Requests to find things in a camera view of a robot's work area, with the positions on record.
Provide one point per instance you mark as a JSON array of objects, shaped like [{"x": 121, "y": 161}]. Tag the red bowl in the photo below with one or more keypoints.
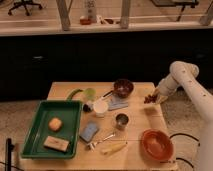
[{"x": 156, "y": 145}]

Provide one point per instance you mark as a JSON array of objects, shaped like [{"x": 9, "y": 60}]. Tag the red object on shelf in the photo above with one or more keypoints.
[{"x": 85, "y": 21}]

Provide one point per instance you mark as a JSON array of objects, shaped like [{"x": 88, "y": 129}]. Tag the dark red grape bunch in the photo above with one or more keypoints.
[{"x": 150, "y": 99}]

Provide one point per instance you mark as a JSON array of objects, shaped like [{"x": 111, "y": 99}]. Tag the small dark round object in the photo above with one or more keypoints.
[{"x": 87, "y": 108}]

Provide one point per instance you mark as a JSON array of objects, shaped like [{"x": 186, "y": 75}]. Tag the blue sponge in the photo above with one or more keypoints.
[{"x": 89, "y": 131}]

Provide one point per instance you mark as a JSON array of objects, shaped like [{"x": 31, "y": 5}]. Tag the dark maroon saucepan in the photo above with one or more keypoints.
[{"x": 122, "y": 88}]

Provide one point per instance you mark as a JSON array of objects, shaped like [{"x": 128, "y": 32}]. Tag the orange round fruit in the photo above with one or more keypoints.
[{"x": 55, "y": 124}]

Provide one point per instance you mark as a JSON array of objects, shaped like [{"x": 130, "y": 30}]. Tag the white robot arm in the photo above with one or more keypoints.
[{"x": 183, "y": 74}]

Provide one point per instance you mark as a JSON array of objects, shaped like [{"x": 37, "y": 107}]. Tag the white bottle on shelf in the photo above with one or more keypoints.
[{"x": 90, "y": 10}]

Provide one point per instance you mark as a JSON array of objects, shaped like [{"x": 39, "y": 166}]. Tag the small metal cup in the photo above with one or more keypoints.
[{"x": 121, "y": 121}]

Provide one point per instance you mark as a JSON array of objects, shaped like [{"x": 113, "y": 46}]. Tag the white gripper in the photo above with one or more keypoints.
[{"x": 166, "y": 87}]

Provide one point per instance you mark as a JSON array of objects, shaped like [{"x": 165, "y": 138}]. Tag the silver fork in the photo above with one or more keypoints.
[{"x": 92, "y": 145}]

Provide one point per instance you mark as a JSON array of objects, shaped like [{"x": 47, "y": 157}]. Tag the black office chair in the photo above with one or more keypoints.
[{"x": 24, "y": 3}]

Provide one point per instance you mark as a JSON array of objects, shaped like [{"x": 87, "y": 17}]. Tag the black stand at left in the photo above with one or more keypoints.
[{"x": 8, "y": 154}]

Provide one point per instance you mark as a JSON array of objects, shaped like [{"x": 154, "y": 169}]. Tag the grey folded cloth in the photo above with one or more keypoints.
[{"x": 117, "y": 103}]

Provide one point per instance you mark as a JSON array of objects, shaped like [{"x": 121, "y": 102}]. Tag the white cup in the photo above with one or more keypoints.
[{"x": 100, "y": 107}]

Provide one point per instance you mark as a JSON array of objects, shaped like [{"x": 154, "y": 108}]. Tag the light green cup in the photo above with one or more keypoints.
[{"x": 89, "y": 94}]

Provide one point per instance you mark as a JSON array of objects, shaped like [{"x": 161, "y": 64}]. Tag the green plastic tray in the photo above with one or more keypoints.
[{"x": 53, "y": 133}]

